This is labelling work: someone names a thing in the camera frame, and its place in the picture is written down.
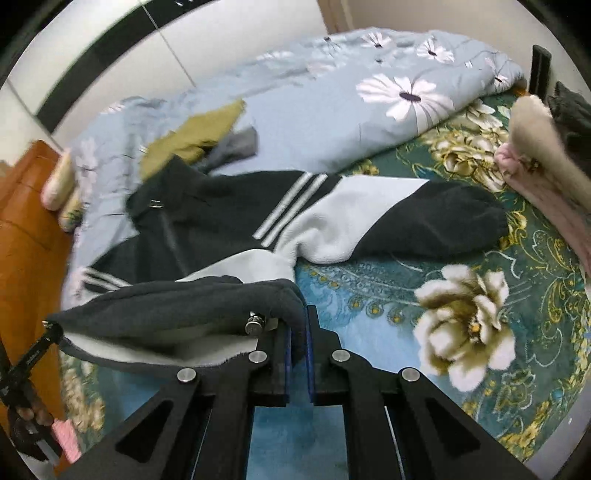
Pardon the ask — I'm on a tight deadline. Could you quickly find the yellow floral pillow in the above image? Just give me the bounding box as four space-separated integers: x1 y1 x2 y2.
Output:
58 194 86 232

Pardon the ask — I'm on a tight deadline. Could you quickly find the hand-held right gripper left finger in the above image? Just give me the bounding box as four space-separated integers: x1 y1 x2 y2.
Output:
58 311 293 480

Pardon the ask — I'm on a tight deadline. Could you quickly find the black and white jacket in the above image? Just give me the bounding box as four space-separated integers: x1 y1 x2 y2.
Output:
46 159 509 377

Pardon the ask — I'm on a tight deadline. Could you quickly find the orange wooden headboard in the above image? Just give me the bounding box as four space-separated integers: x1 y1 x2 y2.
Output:
0 141 77 430

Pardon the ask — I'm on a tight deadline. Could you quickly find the pink floral pillow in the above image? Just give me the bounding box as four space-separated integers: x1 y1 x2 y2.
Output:
41 150 77 210

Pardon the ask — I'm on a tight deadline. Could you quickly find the blue floral duvet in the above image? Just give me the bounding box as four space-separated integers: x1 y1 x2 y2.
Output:
62 28 527 310

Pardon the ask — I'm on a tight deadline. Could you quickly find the olive green knitted sweater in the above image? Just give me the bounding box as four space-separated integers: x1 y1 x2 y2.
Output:
139 99 245 181

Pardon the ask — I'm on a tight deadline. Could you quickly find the dark grey garment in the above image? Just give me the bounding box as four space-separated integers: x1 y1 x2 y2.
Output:
547 80 591 171

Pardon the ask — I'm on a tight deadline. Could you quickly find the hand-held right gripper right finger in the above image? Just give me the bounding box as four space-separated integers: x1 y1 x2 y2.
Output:
305 305 539 480

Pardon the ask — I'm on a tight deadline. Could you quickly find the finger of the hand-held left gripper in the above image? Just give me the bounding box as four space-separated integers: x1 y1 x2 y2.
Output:
0 320 64 391

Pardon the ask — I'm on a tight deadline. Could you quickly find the grey fleece garment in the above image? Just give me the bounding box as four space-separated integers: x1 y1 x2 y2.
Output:
203 127 259 174

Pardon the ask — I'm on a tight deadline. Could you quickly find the cream fluffy garment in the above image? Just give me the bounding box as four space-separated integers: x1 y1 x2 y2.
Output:
510 95 591 217

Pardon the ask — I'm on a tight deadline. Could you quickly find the white wardrobe with black stripe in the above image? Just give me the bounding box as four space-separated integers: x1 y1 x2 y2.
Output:
0 0 333 153

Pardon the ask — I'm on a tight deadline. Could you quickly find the person's left hand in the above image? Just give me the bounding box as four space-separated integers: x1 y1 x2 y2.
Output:
21 385 56 429

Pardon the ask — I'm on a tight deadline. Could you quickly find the green floral bed sheet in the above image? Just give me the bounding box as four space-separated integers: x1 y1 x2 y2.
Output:
58 88 591 480

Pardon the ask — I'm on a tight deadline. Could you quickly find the pink folded garment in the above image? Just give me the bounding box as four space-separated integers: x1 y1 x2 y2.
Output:
494 143 591 273

